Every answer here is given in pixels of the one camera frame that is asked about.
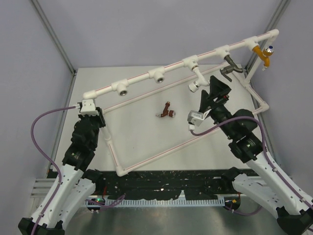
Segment white PVC pipe frame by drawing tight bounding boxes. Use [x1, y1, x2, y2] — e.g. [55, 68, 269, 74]
[83, 29, 279, 177]

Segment white plastic faucet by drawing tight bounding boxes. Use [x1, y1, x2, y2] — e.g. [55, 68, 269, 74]
[188, 67, 210, 93]

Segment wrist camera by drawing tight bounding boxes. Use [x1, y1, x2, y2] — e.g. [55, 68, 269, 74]
[78, 99, 98, 116]
[187, 110, 210, 126]

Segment dark red faucet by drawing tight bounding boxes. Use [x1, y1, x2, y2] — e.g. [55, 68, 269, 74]
[156, 101, 176, 118]

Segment grey lever faucet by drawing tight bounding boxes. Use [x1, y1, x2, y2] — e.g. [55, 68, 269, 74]
[220, 55, 244, 82]

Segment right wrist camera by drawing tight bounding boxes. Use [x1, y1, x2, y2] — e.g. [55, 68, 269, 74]
[187, 110, 210, 126]

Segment slotted white cable duct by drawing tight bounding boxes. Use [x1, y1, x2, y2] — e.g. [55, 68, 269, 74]
[87, 198, 225, 208]

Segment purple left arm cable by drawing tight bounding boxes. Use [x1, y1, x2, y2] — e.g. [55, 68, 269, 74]
[30, 105, 128, 235]

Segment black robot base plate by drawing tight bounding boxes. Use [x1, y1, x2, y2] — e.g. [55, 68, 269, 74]
[76, 168, 247, 201]

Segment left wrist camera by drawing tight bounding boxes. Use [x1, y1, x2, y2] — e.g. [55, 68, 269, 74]
[78, 99, 98, 116]

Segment orange faucet chrome knob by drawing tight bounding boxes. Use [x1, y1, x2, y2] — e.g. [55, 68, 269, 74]
[252, 45, 274, 71]

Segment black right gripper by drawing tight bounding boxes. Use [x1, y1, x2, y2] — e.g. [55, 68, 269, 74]
[199, 74, 236, 138]

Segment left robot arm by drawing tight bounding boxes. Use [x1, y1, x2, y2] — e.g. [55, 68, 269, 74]
[18, 107, 106, 235]

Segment aluminium frame rails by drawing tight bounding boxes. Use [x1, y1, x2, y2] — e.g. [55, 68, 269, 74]
[31, 179, 55, 198]

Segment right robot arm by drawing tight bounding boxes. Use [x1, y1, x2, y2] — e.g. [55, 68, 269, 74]
[199, 75, 313, 235]

